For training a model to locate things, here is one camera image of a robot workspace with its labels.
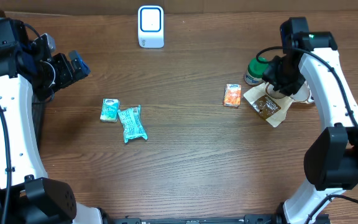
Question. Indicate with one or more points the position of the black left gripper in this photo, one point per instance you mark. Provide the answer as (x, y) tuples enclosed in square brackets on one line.
[(66, 70)]

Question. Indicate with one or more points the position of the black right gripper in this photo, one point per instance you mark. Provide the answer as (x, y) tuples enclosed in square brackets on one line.
[(269, 77)]

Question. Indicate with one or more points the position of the green lidded jar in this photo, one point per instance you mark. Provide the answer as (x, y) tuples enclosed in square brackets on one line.
[(253, 75)]

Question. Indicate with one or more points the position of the clear bagged bread pack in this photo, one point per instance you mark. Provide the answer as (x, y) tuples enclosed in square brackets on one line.
[(272, 105)]

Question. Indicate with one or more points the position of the green Kleenex tissue pack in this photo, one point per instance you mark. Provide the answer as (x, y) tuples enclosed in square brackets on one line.
[(109, 110)]

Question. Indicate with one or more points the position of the orange tissue packet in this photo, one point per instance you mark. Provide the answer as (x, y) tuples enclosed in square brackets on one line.
[(232, 95)]

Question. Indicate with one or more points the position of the light green wipes packet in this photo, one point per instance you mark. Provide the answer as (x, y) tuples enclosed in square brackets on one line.
[(132, 124)]

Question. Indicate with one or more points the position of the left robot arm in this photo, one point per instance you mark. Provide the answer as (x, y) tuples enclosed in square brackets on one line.
[(44, 200)]

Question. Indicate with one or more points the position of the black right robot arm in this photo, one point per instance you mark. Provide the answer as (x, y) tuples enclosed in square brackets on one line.
[(331, 163)]

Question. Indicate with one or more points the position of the white barcode scanner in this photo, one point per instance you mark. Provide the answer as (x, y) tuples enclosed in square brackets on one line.
[(151, 27)]

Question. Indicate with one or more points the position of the brown cardboard backdrop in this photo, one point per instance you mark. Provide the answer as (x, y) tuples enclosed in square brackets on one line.
[(112, 7)]

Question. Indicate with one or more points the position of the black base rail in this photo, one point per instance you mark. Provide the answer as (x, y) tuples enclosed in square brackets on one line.
[(246, 219)]

